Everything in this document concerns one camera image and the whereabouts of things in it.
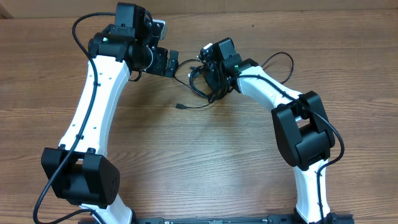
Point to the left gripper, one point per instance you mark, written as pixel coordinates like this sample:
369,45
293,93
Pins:
158,68

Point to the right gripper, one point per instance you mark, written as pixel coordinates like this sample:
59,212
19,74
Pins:
215,86

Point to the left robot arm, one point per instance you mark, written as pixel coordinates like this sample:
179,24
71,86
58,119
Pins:
78,169

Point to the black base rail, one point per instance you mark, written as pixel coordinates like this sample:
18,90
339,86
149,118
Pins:
270,219

